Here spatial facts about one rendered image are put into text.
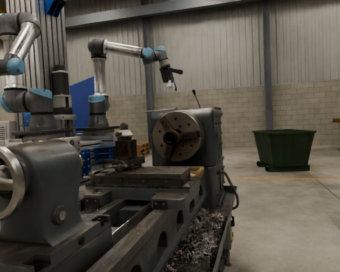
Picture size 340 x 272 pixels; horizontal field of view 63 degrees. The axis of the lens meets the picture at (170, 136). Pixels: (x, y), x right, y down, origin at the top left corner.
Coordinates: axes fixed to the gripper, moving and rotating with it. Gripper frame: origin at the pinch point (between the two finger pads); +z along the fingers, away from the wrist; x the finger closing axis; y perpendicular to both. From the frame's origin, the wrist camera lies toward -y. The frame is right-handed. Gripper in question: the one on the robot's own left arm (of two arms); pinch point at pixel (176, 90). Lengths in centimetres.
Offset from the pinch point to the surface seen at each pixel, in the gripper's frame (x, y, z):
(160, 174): 108, 9, 39
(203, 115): 30.5, -14.1, 23.7
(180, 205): 121, 2, 49
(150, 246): 134, 13, 55
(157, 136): 42, 18, 28
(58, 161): 160, 18, 21
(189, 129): 45, -4, 29
